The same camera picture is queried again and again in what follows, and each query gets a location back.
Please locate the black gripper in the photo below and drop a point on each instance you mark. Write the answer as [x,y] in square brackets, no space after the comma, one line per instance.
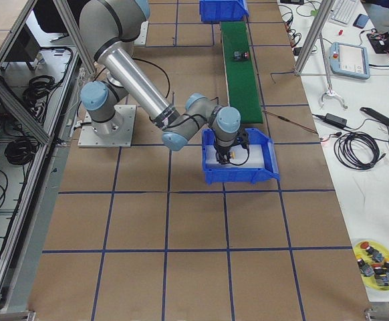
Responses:
[222,151]

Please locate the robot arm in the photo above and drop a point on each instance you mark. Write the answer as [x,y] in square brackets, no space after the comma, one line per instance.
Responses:
[108,30]

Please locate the yellow plate of buttons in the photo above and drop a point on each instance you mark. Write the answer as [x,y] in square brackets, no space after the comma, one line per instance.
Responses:
[373,263]

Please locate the white foam pad right bin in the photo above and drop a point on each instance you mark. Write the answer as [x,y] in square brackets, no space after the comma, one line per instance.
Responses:
[253,159]

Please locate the right blue bin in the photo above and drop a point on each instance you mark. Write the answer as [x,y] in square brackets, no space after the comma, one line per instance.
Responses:
[250,175]

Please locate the blue bin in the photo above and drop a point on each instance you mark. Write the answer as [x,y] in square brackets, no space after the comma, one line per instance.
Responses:
[250,175]
[212,11]

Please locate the green conveyor belt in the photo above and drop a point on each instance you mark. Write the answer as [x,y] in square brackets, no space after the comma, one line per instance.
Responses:
[241,79]

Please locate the black power adapter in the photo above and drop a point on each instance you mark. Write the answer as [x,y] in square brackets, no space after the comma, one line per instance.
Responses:
[333,120]

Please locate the reacher grabber tool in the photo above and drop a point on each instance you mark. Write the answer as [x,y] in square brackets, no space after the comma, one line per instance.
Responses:
[329,67]

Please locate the left blue bin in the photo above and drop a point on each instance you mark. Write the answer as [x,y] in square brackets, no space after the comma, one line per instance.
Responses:
[212,11]

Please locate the teach pendant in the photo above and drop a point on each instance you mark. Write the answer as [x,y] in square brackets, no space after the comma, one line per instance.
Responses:
[349,60]

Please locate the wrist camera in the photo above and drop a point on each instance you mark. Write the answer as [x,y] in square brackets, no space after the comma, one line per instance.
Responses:
[243,139]

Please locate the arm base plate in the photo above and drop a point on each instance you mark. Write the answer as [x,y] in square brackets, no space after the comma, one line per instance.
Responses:
[141,39]
[115,133]

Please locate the aluminium frame post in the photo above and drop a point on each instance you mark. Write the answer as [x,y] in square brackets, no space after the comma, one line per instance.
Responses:
[313,34]

